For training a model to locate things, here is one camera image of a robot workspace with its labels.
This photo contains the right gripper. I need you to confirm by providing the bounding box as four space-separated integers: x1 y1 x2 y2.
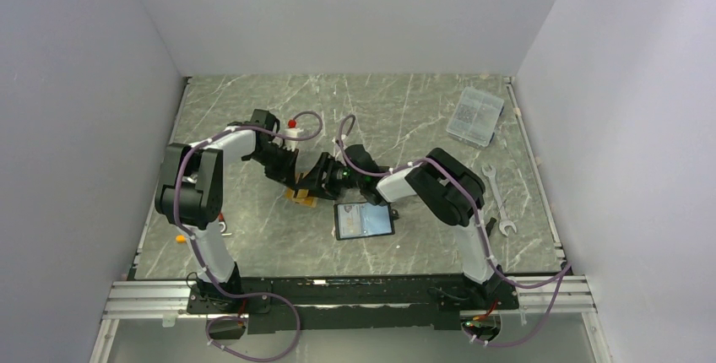
296 153 364 201

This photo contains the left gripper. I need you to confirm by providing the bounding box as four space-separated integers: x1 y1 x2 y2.
248 144 299 190

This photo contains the single silver card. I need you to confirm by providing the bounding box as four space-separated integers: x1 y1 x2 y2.
335 203 366 239

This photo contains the black leather card holder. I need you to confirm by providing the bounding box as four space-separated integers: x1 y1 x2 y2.
334 202 399 241

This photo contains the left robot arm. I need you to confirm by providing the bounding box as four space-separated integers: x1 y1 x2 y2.
155 110 297 312

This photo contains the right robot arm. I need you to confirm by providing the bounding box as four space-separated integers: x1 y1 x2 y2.
294 144 499 308

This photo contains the gold card stack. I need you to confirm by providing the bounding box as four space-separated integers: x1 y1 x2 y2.
285 188 318 208

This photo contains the clear plastic screw box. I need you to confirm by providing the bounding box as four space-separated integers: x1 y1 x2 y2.
446 87 505 148

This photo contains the silver wrench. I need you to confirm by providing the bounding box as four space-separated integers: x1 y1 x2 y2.
481 164 518 236

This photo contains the black yellow screwdriver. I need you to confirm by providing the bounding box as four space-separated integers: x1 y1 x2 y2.
485 217 497 237

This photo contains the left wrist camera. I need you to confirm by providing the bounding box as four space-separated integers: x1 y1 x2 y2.
283 119 305 151

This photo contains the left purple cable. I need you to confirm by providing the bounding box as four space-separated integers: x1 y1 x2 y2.
173 111 324 363

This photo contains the purple cable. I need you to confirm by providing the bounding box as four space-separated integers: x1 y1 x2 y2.
173 111 324 363
334 114 572 349

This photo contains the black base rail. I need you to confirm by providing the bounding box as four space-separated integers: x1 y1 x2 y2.
186 274 519 334

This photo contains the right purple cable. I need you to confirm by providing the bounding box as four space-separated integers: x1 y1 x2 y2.
334 114 572 349

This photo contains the aluminium frame rail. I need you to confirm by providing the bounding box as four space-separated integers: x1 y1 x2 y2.
103 276 597 322

